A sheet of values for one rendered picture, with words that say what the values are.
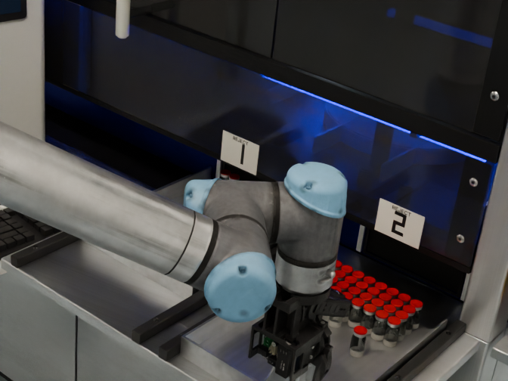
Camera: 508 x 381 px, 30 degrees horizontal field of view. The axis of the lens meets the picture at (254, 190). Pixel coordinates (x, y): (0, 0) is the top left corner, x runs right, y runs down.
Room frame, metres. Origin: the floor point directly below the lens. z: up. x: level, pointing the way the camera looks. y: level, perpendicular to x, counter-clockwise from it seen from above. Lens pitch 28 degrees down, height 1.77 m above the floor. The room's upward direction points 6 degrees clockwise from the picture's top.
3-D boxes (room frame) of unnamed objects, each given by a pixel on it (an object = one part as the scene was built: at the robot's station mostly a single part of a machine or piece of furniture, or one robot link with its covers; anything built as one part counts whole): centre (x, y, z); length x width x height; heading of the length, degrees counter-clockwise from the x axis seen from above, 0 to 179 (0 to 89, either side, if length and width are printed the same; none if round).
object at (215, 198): (0.97, 0.02, 1.21); 0.11 x 0.11 x 0.08; 8
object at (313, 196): (1.01, -0.07, 1.21); 0.09 x 0.08 x 0.11; 98
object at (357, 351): (1.18, -0.18, 0.90); 0.02 x 0.02 x 0.04
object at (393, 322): (1.26, -0.17, 0.90); 0.18 x 0.02 x 0.05; 54
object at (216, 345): (1.19, -0.12, 0.90); 0.34 x 0.26 x 0.04; 144
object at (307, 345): (1.00, -0.07, 1.06); 0.09 x 0.08 x 0.12; 144
